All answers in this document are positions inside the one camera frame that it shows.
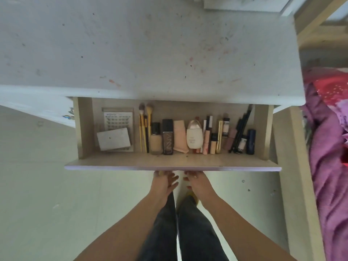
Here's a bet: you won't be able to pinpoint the person's right hand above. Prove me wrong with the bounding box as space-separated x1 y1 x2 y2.
182 171 219 207

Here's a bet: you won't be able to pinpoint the person's left hand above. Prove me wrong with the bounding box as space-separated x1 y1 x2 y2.
149 171 180 204

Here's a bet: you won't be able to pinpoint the light wooden drawer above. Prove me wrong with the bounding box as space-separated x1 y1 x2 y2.
64 96 282 171

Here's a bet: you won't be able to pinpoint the glass foundation bottle black cap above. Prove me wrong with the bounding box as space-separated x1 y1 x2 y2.
149 122 163 155

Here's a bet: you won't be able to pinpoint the peach lip gloss tube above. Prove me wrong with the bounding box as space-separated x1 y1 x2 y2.
202 129 211 155

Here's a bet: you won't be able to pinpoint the dark square foundation bottle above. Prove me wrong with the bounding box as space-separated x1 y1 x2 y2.
162 119 174 155

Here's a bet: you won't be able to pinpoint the white round bottle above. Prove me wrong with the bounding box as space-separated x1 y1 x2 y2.
186 120 202 149

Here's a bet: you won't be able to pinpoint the black handle makeup brush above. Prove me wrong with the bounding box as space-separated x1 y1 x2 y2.
143 115 149 153

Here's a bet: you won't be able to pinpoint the black compact with mirror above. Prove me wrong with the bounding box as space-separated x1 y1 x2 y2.
96 127 132 152

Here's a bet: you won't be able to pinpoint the false eyelash tray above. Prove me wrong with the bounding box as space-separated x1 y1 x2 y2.
102 107 134 153

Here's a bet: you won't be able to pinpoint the person's left forearm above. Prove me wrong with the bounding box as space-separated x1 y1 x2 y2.
73 192 169 261

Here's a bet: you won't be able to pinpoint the person's right forearm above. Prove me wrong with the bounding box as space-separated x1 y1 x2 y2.
201 195 299 261

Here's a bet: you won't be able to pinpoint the person's right yellow shoe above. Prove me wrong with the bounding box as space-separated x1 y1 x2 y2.
186 187 200 207

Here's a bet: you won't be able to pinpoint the person's grey trousers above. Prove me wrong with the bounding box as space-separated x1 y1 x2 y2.
136 191 230 261

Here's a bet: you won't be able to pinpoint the white table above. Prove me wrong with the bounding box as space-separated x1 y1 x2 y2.
0 0 306 127

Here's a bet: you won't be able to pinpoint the light wooden bed frame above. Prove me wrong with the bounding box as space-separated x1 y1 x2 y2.
273 0 348 261

